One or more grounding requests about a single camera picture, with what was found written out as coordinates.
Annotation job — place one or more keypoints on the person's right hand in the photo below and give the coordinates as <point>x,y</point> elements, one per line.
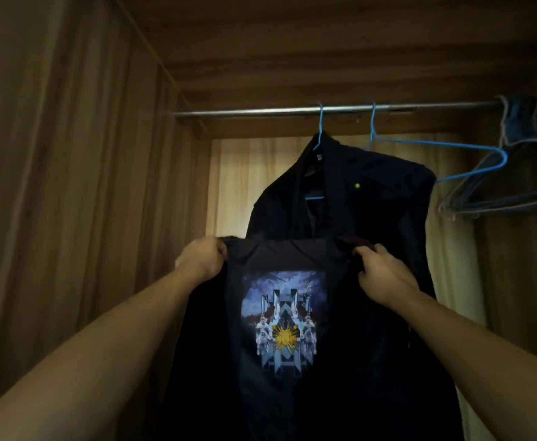
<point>388,282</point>

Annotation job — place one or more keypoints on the person's left hand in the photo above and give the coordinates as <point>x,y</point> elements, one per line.
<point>201,259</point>

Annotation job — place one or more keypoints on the navy blue jacket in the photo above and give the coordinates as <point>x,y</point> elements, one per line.
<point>365,197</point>

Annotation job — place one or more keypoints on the wooden wardrobe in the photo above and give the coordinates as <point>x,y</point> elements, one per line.
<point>66,179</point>

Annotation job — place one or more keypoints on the person's right forearm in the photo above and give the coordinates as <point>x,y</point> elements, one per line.
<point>489,362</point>

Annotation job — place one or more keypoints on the person's left forearm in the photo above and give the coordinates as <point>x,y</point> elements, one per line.
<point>80,362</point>

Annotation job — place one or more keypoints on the bunch of grey hangers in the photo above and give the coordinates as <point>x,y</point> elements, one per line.
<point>521,128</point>

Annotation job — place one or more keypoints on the metal wardrobe rail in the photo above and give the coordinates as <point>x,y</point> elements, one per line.
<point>250,111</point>

